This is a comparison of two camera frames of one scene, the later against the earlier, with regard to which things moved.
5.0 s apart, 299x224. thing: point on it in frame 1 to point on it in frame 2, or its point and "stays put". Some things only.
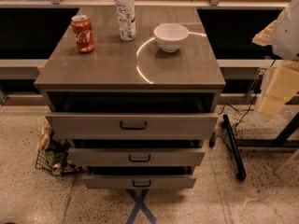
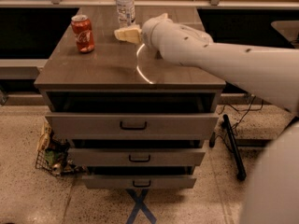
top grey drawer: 132,126 stays put
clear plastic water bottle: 126,13 stays put
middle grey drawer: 135,157 stays put
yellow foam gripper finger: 264,37 to 134,34
